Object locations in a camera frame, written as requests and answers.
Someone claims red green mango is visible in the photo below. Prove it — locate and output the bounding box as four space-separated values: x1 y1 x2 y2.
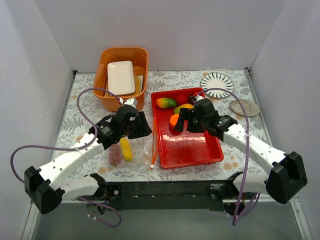
155 97 177 109

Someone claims white rectangular plate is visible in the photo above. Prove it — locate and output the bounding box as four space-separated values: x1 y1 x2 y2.
107 60 136 96

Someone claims yellow woven basket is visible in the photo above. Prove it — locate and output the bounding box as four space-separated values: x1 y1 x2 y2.
105 74 141 96

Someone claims orange tangerine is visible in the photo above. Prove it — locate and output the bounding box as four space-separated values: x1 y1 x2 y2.
169 113 179 129

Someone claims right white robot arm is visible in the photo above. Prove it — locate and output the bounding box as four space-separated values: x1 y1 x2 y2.
174 97 308 204

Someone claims floral table mat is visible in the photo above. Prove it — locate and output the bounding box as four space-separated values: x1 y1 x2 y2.
56 68 272 182

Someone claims clear zip top bag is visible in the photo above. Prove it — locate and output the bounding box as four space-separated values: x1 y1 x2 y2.
105 124 158 169

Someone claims speckled small round plate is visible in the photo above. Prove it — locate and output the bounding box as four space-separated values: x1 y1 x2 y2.
229 99 261 117

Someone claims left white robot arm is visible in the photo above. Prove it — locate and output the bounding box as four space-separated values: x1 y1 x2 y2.
24 104 152 214

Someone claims red plastic tray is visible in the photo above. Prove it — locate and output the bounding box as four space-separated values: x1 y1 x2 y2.
150 87 224 169

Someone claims orange plastic bin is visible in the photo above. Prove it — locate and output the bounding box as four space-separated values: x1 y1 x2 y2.
93 47 149 112

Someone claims red apple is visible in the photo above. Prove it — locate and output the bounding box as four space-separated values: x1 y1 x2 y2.
176 94 189 106

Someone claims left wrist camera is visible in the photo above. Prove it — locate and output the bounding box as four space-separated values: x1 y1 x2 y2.
119 98 138 108

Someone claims green yellow mango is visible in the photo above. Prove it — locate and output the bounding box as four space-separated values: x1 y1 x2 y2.
173 103 194 114

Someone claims striped round plate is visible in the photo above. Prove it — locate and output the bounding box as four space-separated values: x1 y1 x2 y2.
200 72 235 99

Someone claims purple grape bunch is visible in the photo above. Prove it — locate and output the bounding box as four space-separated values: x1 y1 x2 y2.
108 144 122 167

